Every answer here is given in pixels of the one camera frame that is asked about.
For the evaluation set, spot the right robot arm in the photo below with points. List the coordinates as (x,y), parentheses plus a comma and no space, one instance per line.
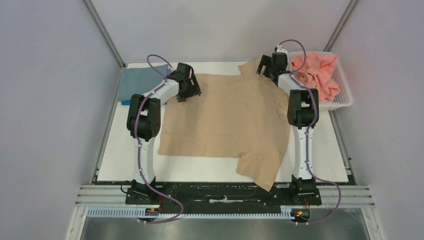
(302,115)

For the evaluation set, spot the pink t shirt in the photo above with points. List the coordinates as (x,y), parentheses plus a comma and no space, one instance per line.
(315,71)

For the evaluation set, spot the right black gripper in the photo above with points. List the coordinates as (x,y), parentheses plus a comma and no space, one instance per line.
(267,67)

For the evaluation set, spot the bright blue folded t shirt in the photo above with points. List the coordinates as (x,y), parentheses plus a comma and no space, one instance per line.
(126,103)

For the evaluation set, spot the white cable duct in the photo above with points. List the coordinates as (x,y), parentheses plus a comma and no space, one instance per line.
(147,214)

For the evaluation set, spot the left corner aluminium post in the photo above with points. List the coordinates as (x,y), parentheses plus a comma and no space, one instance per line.
(104,32)

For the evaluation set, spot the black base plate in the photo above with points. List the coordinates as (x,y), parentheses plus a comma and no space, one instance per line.
(216,197)

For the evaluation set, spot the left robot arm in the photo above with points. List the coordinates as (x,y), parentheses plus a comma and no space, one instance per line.
(144,124)

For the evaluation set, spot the beige t shirt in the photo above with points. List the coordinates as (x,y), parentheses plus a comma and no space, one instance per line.
(242,116)

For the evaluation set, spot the white plastic basket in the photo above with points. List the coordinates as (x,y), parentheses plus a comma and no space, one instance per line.
(344,98)

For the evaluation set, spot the right corner aluminium post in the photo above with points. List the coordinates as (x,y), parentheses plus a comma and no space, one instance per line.
(352,4)

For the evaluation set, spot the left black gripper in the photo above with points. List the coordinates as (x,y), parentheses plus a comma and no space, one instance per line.
(195,90)

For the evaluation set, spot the grey-blue folded t shirt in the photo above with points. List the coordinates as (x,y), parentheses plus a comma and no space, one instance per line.
(138,81)

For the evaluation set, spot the corner aluminium post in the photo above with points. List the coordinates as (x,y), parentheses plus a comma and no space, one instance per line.
(352,4)
(104,32)

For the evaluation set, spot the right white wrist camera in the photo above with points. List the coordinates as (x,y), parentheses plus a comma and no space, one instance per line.
(281,49)

